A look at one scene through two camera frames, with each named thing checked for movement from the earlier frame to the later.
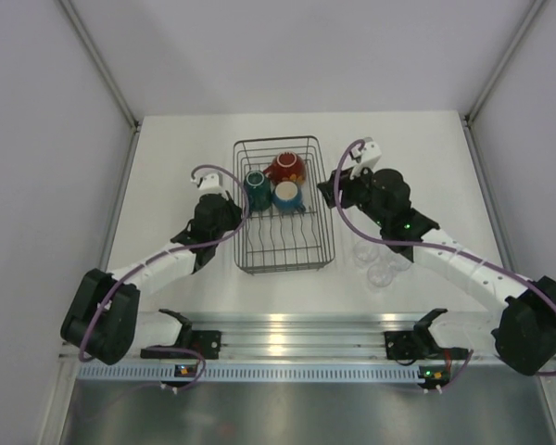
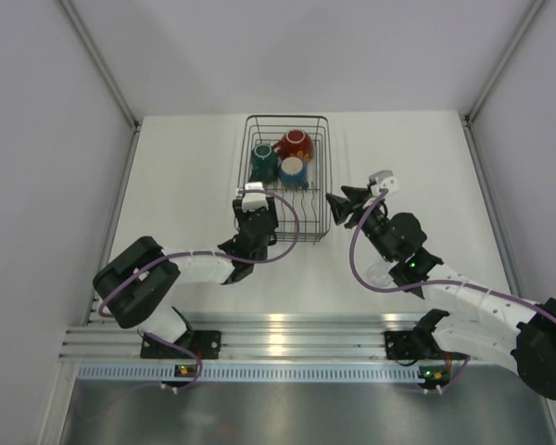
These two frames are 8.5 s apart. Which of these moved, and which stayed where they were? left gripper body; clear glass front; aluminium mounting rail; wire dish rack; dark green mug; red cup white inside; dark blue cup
Moved: left gripper body; wire dish rack; dark blue cup; red cup white inside; dark green mug
Stayed: clear glass front; aluminium mounting rail
